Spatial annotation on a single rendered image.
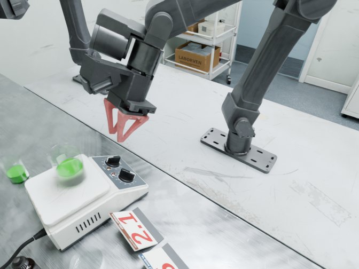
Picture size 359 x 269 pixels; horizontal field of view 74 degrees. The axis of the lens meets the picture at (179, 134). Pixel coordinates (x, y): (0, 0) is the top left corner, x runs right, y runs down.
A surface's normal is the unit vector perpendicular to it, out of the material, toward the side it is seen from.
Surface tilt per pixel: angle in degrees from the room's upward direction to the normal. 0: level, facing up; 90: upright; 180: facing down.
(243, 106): 89
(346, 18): 90
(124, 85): 60
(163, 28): 90
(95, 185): 0
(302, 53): 90
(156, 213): 0
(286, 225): 0
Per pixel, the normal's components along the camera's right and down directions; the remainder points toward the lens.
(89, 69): -0.64, -0.03
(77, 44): -0.21, 0.65
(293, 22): 0.04, 0.63
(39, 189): 0.01, -0.76
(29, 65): 0.80, 0.39
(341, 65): -0.60, 0.51
